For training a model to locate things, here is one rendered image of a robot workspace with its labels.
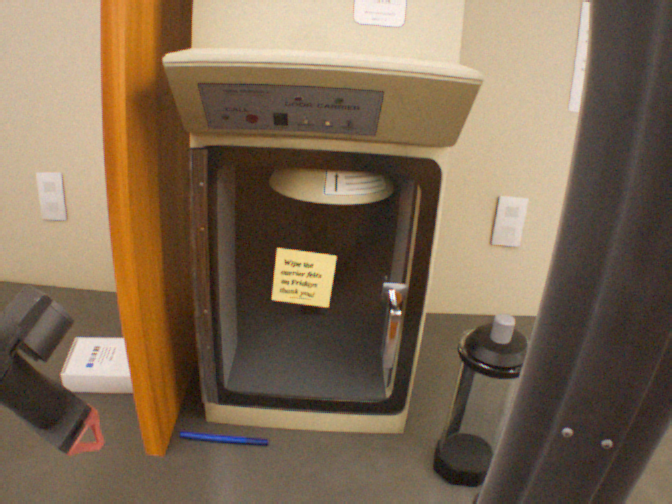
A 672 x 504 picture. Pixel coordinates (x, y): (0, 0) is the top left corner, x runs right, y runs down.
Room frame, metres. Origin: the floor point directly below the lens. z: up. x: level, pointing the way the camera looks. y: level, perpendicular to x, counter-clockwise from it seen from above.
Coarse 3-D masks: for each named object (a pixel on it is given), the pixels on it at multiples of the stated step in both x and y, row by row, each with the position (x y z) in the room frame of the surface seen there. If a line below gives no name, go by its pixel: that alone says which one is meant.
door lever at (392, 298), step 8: (384, 296) 0.63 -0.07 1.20; (392, 296) 0.62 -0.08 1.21; (400, 296) 0.63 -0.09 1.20; (392, 304) 0.60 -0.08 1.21; (392, 312) 0.58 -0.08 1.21; (400, 312) 0.58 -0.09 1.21; (392, 320) 0.58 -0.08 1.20; (400, 320) 0.58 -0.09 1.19; (392, 328) 0.58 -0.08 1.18; (392, 336) 0.58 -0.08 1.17; (384, 344) 0.59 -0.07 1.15; (392, 344) 0.58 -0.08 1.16; (384, 352) 0.58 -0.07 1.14; (392, 352) 0.58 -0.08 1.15; (384, 360) 0.58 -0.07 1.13; (392, 360) 0.58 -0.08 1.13
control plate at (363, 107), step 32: (224, 96) 0.56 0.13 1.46; (256, 96) 0.56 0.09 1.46; (288, 96) 0.56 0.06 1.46; (320, 96) 0.56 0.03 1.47; (352, 96) 0.55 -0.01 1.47; (224, 128) 0.60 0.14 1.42; (256, 128) 0.60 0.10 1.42; (288, 128) 0.60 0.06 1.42; (320, 128) 0.60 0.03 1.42; (352, 128) 0.60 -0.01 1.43
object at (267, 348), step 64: (256, 192) 0.62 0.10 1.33; (320, 192) 0.63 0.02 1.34; (384, 192) 0.63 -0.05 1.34; (256, 256) 0.62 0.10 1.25; (384, 256) 0.63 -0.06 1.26; (256, 320) 0.62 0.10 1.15; (320, 320) 0.63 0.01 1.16; (384, 320) 0.63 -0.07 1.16; (256, 384) 0.62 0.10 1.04; (320, 384) 0.63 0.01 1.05; (384, 384) 0.63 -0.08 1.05
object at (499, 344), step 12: (492, 324) 0.61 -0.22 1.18; (504, 324) 0.56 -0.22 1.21; (468, 336) 0.59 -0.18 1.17; (480, 336) 0.57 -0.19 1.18; (492, 336) 0.57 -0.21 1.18; (504, 336) 0.56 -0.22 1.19; (516, 336) 0.58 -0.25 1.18; (468, 348) 0.56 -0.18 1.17; (480, 348) 0.55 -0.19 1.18; (492, 348) 0.55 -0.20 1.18; (504, 348) 0.55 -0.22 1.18; (516, 348) 0.55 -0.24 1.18; (492, 360) 0.53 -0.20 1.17; (504, 360) 0.53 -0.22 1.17; (516, 360) 0.53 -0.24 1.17
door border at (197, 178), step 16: (192, 176) 0.62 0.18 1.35; (192, 224) 0.62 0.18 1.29; (208, 240) 0.62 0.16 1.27; (192, 256) 0.62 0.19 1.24; (208, 256) 0.62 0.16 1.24; (208, 272) 0.62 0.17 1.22; (192, 288) 0.62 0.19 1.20; (208, 288) 0.62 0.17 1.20; (208, 304) 0.62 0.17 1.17; (208, 320) 0.62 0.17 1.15; (208, 336) 0.62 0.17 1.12; (208, 352) 0.62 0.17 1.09; (208, 368) 0.62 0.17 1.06; (208, 384) 0.62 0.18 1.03; (208, 400) 0.62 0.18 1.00
